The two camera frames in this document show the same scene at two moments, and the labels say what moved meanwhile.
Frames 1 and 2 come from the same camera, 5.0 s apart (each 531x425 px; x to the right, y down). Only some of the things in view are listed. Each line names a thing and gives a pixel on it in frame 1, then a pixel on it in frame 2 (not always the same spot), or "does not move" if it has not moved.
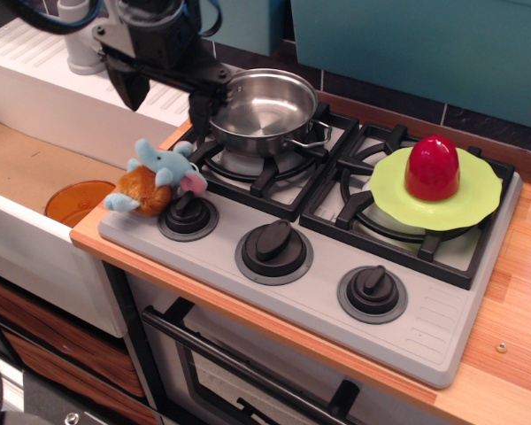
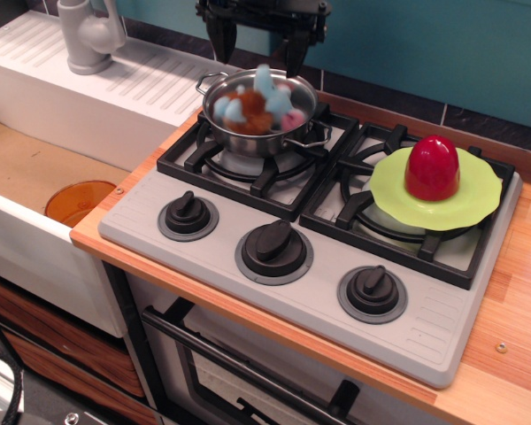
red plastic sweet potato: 433,170 does not move
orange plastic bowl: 70,203 does not move
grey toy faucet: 83,52 does not move
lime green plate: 477,193 does not move
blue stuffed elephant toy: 176,167 -> 278,100
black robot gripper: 174,53 -> 290,17
